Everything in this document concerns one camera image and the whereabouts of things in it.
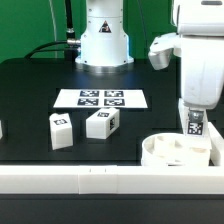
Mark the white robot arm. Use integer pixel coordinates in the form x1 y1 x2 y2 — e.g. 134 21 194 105
76 0 224 117

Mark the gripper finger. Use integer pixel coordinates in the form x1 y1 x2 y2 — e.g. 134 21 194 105
188 108 204 123

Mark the white block at left edge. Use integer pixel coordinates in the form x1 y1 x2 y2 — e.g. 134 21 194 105
0 120 3 140

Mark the white front fence bar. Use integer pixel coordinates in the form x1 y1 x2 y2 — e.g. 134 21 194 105
0 165 224 195

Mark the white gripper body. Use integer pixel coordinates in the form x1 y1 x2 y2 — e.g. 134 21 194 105
148 33 224 109

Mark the white round stool seat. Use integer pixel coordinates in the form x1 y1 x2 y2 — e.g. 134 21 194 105
141 133 210 167

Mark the white marker sheet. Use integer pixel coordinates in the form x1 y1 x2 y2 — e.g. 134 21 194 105
54 89 148 108

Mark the black cable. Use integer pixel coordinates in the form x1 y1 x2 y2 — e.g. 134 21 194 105
23 0 82 60

